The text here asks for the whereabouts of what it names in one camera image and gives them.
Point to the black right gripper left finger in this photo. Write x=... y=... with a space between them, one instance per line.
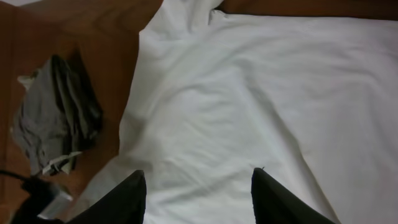
x=125 y=204

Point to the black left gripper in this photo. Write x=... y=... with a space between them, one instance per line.
x=45 y=203

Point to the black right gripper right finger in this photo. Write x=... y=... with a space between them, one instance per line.
x=275 y=204

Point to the white printed t-shirt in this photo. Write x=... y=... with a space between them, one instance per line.
x=311 y=100

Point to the folded grey shorts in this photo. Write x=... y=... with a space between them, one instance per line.
x=58 y=119

